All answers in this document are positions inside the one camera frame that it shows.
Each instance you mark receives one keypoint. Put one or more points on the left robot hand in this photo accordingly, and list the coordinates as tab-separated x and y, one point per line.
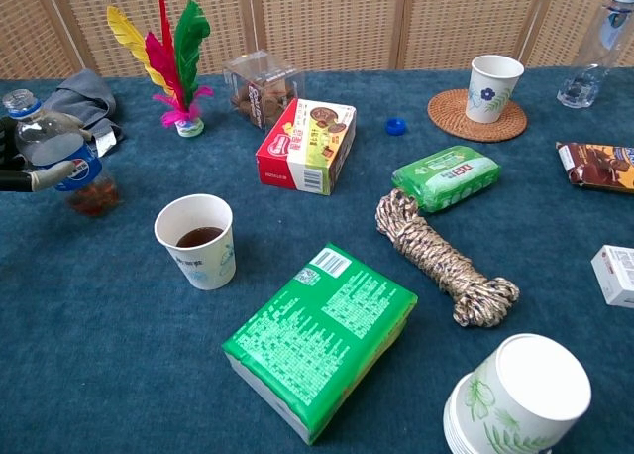
20	181

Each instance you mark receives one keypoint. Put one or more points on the cola bottle blue label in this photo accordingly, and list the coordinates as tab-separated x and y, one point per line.
89	169

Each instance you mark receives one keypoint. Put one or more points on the cup of dark drink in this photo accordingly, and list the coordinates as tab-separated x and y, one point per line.
208	270

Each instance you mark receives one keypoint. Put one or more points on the blue bottle cap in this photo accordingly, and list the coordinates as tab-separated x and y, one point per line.
396	127

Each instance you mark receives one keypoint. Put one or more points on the paper cup blue flower print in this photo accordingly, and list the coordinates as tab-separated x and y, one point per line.
490	97

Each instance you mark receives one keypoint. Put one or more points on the upturned paper cup stack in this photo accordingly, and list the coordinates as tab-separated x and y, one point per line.
525	399

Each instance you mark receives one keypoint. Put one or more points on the clear water bottle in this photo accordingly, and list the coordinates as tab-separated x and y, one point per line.
594	52

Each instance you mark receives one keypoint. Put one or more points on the grey cloth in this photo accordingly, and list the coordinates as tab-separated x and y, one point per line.
84	89

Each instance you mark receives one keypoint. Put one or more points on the blue table carpet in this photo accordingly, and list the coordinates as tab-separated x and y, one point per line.
99	350

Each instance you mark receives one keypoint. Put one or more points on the colourful feather shuttlecock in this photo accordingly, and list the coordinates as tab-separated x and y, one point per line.
185	52

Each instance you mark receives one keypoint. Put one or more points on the clear plastic cookie box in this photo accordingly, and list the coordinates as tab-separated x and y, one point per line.
257	97

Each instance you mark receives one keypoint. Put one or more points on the red and cream cookie box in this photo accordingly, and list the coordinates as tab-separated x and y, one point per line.
307	147

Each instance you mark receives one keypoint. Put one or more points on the large green tissue pack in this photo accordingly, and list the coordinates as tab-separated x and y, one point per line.
317	340

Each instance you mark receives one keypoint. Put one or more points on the woven wooden folding screen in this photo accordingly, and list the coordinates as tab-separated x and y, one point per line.
347	23

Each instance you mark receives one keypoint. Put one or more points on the small green soap pack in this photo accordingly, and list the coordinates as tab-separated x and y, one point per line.
446	179

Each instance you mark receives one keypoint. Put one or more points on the round woven coaster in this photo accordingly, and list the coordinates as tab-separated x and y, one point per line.
446	117

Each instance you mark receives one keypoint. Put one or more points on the brown chocolate biscuit box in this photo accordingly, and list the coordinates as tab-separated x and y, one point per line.
599	169

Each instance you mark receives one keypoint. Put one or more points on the small white box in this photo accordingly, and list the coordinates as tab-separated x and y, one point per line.
616	275

